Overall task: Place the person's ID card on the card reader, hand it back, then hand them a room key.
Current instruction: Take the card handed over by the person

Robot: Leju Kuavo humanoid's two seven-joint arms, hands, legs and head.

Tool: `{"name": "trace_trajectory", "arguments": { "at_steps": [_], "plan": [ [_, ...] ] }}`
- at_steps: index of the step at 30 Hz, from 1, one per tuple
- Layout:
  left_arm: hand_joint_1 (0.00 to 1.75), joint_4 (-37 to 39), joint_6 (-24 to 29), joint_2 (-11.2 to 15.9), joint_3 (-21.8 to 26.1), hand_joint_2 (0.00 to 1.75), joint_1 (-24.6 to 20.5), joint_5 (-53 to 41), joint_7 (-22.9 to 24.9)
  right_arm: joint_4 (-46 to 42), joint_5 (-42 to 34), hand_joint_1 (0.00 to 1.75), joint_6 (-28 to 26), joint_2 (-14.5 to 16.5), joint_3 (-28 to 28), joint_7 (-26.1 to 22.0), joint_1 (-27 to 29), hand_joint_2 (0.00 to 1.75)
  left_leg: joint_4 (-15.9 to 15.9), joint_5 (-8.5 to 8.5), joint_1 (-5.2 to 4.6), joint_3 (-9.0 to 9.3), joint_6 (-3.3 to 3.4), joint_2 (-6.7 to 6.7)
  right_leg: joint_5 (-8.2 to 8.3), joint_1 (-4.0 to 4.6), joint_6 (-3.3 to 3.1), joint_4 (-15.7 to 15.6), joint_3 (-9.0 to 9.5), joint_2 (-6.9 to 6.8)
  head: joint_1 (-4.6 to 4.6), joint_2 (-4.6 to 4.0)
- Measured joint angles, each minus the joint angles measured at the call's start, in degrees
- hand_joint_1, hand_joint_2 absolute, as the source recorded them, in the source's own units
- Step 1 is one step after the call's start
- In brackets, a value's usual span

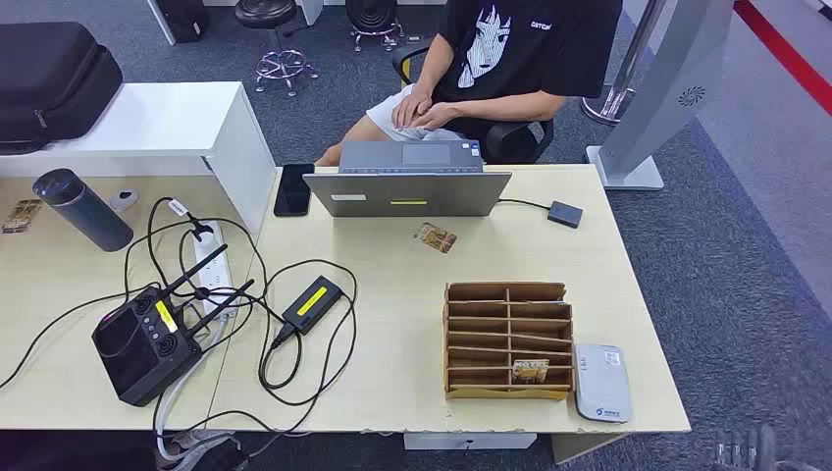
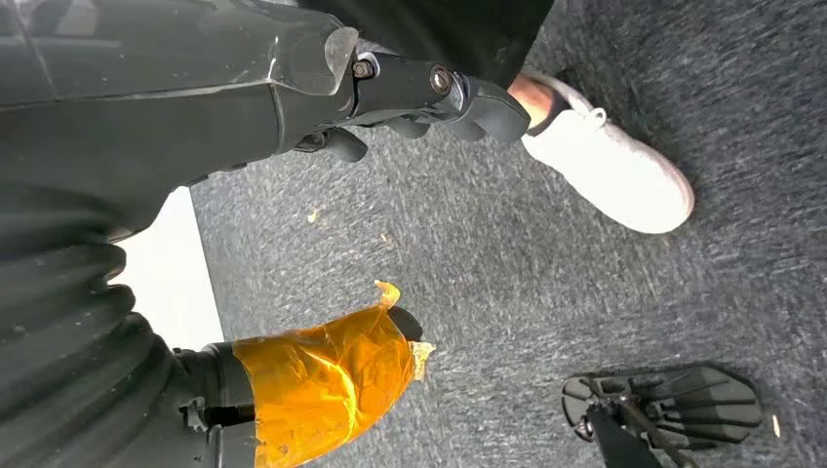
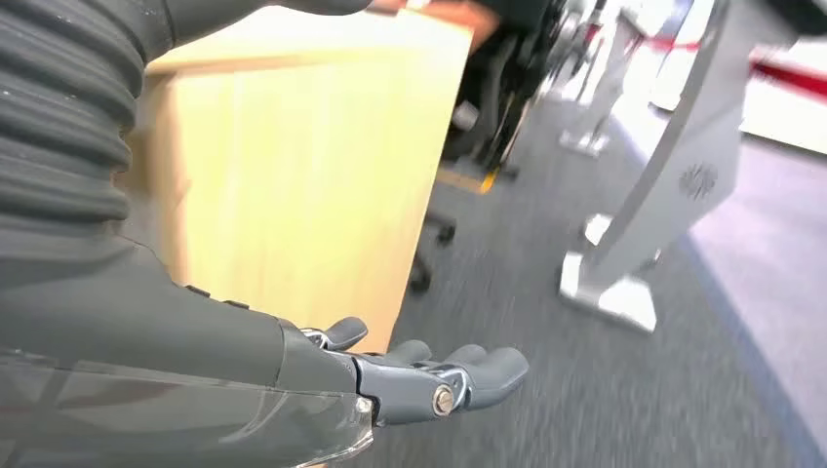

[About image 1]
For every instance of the small white round object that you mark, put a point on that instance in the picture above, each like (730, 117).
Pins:
(123, 199)

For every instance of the black smartphone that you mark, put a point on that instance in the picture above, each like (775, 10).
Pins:
(294, 190)

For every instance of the chrome stanchion post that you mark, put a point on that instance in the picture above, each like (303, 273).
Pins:
(627, 71)

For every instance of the white box under desk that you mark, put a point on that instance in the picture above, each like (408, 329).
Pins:
(468, 441)

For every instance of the black stool with chrome base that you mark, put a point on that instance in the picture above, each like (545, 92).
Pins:
(372, 14)
(266, 12)

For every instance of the white card reader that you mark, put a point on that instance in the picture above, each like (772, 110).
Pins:
(602, 383)

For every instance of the person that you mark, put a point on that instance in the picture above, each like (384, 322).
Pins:
(520, 58)

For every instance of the black bag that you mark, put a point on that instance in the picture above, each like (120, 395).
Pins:
(182, 18)

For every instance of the brown patterned card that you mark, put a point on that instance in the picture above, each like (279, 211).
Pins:
(21, 216)
(435, 238)

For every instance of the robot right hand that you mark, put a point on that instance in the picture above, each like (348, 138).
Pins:
(744, 452)

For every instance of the grey laptop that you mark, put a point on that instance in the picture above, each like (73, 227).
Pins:
(403, 195)

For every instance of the person's right hand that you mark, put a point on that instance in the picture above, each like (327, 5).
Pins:
(411, 107)

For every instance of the white furniture panel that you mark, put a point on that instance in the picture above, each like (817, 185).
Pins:
(161, 23)
(311, 10)

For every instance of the dark thermos bottle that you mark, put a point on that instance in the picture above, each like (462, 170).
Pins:
(88, 211)

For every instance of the black remote controller with antennas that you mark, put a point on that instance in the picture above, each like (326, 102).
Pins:
(140, 354)

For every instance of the person's right forearm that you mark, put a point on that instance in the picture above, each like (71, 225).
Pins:
(432, 65)

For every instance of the hotel key card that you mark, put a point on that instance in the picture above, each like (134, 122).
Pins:
(530, 372)

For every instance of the cardboard card organizer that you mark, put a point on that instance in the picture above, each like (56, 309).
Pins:
(474, 392)

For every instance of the black adapter with yellow label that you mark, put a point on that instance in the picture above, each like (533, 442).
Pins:
(312, 304)

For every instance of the person's left forearm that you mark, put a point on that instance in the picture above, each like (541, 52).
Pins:
(507, 107)

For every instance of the white power strip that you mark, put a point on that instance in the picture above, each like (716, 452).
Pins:
(218, 273)

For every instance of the grey kiosk stand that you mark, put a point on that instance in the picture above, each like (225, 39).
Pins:
(663, 84)

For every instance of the black carrying case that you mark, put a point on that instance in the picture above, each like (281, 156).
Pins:
(52, 84)

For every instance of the person's left hand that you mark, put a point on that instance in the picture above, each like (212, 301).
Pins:
(441, 117)

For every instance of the small black box device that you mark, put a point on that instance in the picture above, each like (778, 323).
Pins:
(565, 214)

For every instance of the white cabinet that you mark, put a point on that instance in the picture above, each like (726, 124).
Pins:
(149, 123)

